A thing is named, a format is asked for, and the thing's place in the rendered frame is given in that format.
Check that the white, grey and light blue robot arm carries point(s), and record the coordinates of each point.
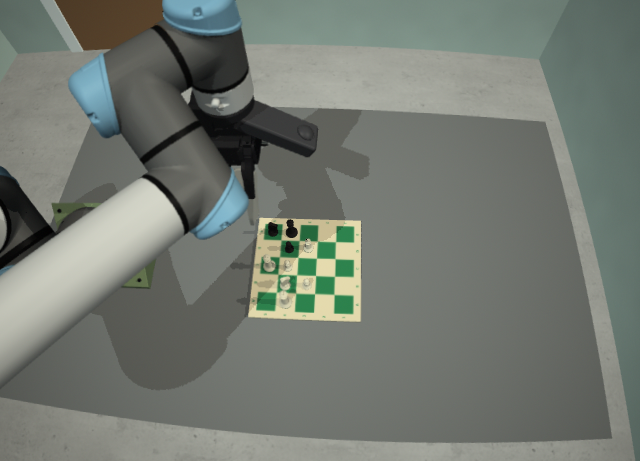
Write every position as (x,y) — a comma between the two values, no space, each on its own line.
(135,90)

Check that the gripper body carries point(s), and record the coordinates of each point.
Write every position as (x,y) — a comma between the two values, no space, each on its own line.
(233,145)

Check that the green and cream chessboard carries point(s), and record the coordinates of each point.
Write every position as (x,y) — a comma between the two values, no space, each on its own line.
(333,268)

